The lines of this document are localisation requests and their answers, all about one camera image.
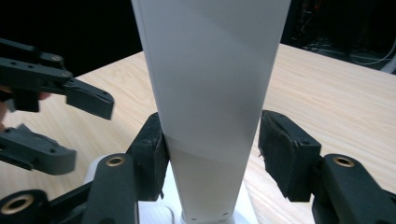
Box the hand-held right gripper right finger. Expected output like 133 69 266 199
257 109 322 203

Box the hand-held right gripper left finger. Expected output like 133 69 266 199
125 112 171 202

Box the white desk lamp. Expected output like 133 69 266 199
83 0 292 224

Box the white hanging cable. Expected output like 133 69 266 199
349 38 396 67

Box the white metal desk frame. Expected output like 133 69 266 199
380 57 396 75

